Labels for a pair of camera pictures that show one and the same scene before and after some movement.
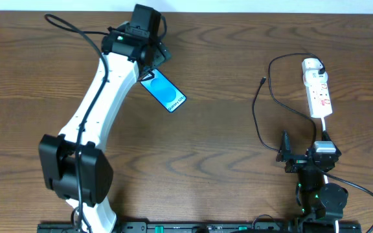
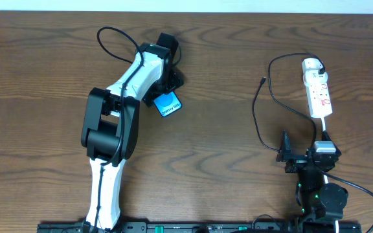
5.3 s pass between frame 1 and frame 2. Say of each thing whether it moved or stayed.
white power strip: stayed
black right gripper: stayed
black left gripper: moved
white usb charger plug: stayed
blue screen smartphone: moved
